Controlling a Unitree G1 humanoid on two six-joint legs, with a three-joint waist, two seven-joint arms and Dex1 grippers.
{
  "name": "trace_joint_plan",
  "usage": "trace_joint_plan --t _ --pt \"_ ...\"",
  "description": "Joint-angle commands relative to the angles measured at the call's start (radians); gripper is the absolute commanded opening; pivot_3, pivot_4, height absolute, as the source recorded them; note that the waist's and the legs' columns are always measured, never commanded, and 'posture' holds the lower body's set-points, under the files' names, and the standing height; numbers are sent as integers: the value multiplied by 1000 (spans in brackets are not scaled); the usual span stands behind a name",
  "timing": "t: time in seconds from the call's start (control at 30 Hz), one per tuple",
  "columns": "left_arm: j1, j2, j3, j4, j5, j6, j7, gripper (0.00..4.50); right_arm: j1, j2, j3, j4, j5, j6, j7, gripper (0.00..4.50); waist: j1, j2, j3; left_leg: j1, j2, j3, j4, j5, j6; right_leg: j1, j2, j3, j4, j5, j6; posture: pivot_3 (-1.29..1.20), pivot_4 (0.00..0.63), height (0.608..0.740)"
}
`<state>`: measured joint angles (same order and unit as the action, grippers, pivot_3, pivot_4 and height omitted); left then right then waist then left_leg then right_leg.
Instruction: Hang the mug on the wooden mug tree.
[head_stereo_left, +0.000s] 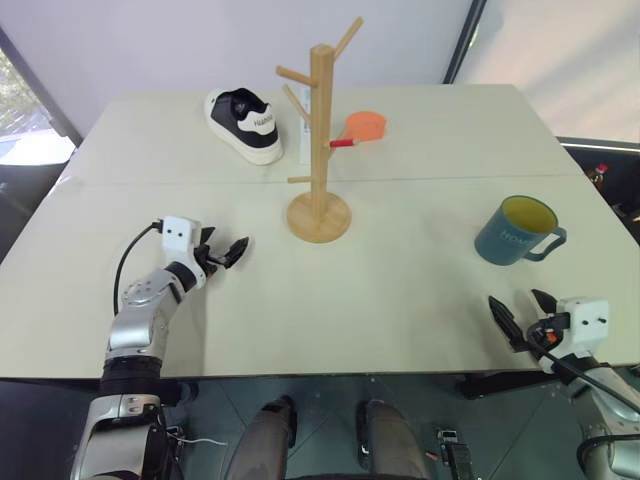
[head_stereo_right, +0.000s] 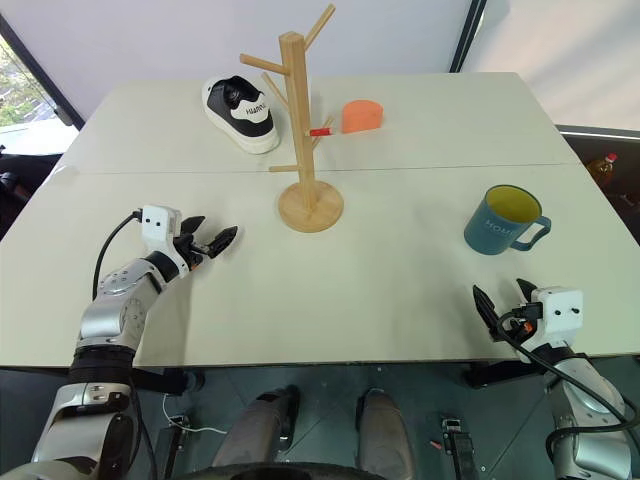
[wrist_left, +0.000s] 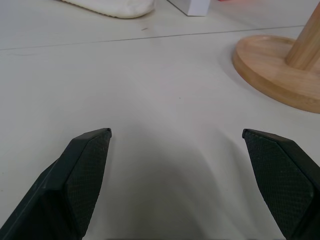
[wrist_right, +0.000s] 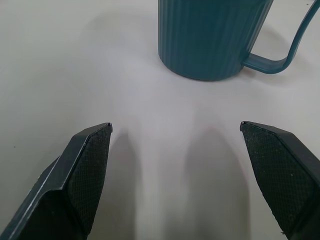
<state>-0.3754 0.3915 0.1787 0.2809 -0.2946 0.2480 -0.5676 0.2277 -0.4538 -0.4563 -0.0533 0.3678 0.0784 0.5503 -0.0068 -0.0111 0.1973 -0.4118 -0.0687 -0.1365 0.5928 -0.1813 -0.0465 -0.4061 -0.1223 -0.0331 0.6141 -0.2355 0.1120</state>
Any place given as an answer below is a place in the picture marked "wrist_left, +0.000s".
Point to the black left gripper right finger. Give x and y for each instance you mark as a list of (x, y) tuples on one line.
[(280, 180)]

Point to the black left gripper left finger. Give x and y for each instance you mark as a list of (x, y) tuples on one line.
[(75, 185)]

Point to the wooden stand with round base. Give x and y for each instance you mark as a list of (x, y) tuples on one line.
[(280, 65)]

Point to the white cloth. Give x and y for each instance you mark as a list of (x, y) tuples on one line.
[(117, 7)]

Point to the white box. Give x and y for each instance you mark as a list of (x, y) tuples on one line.
[(193, 6)]

